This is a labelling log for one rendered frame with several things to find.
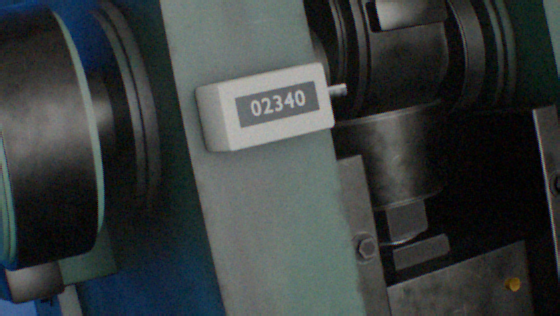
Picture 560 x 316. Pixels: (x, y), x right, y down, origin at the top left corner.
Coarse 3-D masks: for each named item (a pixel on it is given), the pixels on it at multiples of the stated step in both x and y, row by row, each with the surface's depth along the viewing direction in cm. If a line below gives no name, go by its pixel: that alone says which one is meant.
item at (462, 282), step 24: (408, 240) 92; (432, 240) 91; (456, 240) 96; (480, 240) 94; (504, 240) 91; (384, 264) 90; (408, 264) 90; (432, 264) 89; (456, 264) 87; (480, 264) 88; (504, 264) 89; (408, 288) 85; (432, 288) 86; (456, 288) 87; (480, 288) 88; (504, 288) 89; (528, 288) 90; (408, 312) 85; (432, 312) 86; (456, 312) 87; (480, 312) 88; (504, 312) 89; (528, 312) 90
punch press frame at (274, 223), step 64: (0, 0) 116; (64, 0) 93; (128, 0) 78; (192, 0) 74; (256, 0) 76; (512, 0) 89; (128, 64) 78; (192, 64) 74; (256, 64) 76; (512, 64) 90; (128, 128) 79; (192, 128) 74; (128, 192) 82; (192, 192) 75; (256, 192) 76; (320, 192) 77; (128, 256) 91; (192, 256) 78; (256, 256) 76; (320, 256) 77
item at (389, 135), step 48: (384, 0) 83; (432, 0) 85; (384, 48) 85; (432, 48) 87; (384, 96) 87; (432, 96) 90; (336, 144) 89; (384, 144) 88; (432, 144) 90; (384, 192) 89; (432, 192) 91; (384, 240) 92
